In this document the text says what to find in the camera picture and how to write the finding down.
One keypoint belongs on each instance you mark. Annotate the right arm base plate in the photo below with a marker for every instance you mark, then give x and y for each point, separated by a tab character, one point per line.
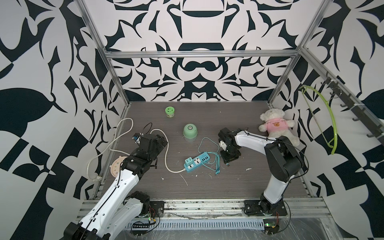
263	208

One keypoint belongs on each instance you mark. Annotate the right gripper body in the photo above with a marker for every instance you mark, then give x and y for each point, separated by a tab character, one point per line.
229	154

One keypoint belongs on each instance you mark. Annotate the small green lid jar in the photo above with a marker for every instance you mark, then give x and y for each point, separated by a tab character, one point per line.
170	112

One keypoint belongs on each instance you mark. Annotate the teal usb power adapter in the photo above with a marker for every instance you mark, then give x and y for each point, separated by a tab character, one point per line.
189	161

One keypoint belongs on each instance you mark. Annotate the teal power strip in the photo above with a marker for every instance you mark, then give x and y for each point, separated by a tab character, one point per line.
198	161

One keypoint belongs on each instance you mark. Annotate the black wall hook rack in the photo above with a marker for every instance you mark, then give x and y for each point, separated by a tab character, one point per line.
356	106

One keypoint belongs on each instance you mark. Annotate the pink round clock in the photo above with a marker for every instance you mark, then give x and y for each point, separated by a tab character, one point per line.
115	167

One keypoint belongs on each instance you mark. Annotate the green toy bow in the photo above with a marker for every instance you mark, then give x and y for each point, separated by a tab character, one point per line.
322	114

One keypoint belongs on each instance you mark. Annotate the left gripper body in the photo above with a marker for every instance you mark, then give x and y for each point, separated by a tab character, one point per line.
159	147

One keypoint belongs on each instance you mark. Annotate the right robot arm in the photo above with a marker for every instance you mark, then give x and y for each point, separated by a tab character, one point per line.
284	163

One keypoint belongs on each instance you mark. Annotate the white teddy bear pink shirt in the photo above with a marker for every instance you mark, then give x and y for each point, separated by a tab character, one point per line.
276	125

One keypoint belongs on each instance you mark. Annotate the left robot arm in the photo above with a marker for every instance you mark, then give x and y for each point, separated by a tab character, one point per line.
118	207

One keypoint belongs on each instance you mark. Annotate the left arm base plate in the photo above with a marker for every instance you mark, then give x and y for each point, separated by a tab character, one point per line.
153	209

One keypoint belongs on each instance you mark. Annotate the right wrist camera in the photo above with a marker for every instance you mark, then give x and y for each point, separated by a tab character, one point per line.
223	145

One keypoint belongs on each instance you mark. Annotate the green cordless meat grinder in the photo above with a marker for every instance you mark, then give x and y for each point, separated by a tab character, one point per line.
190	132

